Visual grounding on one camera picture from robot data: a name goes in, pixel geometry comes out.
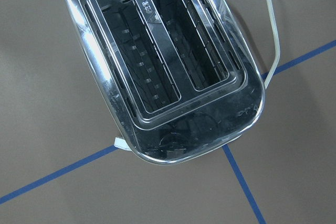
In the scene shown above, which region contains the chrome and cream toaster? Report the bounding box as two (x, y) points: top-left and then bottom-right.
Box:
(65, 0), (265, 165)

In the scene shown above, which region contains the white toaster power cable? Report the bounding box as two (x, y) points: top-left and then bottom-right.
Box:
(114, 0), (281, 152)

